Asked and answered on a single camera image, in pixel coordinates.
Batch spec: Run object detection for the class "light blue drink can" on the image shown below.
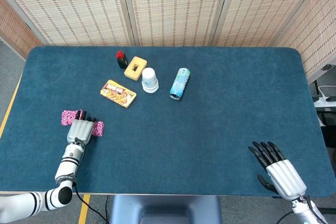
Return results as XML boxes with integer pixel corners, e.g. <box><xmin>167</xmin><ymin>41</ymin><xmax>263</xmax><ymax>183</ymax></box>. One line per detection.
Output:
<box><xmin>169</xmin><ymin>67</ymin><xmax>191</xmax><ymax>101</ymax></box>

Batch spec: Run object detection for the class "white power cable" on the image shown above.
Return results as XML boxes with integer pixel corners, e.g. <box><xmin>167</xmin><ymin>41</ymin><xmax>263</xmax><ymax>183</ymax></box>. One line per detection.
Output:
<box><xmin>317</xmin><ymin>84</ymin><xmax>336</xmax><ymax>98</ymax></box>

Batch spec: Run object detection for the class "white paper cup stack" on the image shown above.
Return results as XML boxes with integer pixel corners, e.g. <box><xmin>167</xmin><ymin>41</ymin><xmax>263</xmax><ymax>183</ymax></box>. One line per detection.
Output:
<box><xmin>141</xmin><ymin>67</ymin><xmax>160</xmax><ymax>94</ymax></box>

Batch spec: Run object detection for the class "white power strip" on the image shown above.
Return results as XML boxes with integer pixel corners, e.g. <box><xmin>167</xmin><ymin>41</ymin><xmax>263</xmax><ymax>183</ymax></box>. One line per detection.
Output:
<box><xmin>313</xmin><ymin>95</ymin><xmax>336</xmax><ymax>108</ymax></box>

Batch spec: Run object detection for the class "black floor cable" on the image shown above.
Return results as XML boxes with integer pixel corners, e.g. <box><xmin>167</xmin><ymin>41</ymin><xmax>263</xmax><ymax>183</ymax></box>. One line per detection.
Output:
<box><xmin>104</xmin><ymin>195</ymin><xmax>111</xmax><ymax>221</ymax></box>

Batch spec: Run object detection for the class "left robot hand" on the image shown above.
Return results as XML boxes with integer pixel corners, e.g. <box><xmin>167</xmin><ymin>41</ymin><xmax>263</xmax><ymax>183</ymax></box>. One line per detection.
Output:
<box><xmin>67</xmin><ymin>108</ymin><xmax>97</xmax><ymax>146</ymax></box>

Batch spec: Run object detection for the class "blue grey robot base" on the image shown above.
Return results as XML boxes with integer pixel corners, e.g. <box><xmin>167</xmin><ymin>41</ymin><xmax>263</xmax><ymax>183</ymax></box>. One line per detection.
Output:
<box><xmin>109</xmin><ymin>195</ymin><xmax>222</xmax><ymax>224</ymax></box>

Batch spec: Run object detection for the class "yellow snack box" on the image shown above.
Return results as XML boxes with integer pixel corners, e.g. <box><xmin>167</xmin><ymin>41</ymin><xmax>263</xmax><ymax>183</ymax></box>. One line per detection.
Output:
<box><xmin>100</xmin><ymin>79</ymin><xmax>137</xmax><ymax>109</ymax></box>

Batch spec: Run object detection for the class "black equipment beside table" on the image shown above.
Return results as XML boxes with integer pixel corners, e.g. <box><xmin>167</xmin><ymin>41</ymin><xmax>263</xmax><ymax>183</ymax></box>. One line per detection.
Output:
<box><xmin>316</xmin><ymin>111</ymin><xmax>336</xmax><ymax>148</ymax></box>

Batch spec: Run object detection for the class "beige woven screen panel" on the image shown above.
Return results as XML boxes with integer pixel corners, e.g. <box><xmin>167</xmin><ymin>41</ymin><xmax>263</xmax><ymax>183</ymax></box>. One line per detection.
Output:
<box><xmin>211</xmin><ymin>0</ymin><xmax>330</xmax><ymax>48</ymax></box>
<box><xmin>272</xmin><ymin>0</ymin><xmax>336</xmax><ymax>83</ymax></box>
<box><xmin>125</xmin><ymin>0</ymin><xmax>233</xmax><ymax>47</ymax></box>
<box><xmin>0</xmin><ymin>0</ymin><xmax>132</xmax><ymax>47</ymax></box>

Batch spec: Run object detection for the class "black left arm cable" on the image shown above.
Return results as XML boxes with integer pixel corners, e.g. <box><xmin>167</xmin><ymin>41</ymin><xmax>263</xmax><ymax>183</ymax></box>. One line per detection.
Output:
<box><xmin>74</xmin><ymin>186</ymin><xmax>107</xmax><ymax>224</ymax></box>

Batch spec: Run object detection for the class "blue felt table cover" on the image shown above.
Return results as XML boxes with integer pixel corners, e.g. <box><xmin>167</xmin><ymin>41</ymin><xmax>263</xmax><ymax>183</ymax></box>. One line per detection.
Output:
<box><xmin>0</xmin><ymin>46</ymin><xmax>336</xmax><ymax>198</ymax></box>

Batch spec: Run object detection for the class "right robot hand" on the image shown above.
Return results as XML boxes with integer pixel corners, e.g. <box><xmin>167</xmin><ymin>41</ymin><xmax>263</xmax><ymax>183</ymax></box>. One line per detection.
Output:
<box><xmin>248</xmin><ymin>141</ymin><xmax>307</xmax><ymax>200</ymax></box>

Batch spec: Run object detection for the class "yellow sponge block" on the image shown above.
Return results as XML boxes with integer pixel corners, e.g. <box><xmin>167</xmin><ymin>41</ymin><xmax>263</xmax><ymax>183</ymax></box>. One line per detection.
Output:
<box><xmin>123</xmin><ymin>56</ymin><xmax>148</xmax><ymax>81</ymax></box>

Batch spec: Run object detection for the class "orange woven screen panel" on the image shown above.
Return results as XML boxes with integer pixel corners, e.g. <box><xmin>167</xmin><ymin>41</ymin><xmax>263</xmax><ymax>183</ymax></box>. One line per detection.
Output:
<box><xmin>0</xmin><ymin>0</ymin><xmax>43</xmax><ymax>59</ymax></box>

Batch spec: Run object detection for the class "black bottle red cap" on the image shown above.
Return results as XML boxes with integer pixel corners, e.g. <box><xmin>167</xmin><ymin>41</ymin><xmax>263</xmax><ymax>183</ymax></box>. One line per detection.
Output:
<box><xmin>115</xmin><ymin>50</ymin><xmax>129</xmax><ymax>69</ymax></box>

